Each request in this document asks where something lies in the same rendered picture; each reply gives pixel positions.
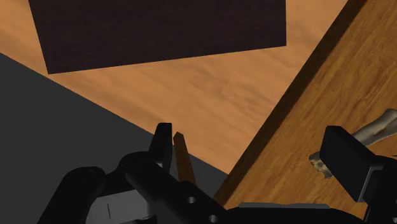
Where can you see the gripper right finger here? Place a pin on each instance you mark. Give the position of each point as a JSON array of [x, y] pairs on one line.
[[347, 158]]

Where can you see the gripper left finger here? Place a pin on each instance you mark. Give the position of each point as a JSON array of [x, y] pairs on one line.
[[155, 189]]

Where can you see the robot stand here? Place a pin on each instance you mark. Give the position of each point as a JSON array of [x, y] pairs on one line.
[[161, 28]]

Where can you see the pale grey bone-shaped object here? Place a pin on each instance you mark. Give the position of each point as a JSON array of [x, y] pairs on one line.
[[377, 128]]

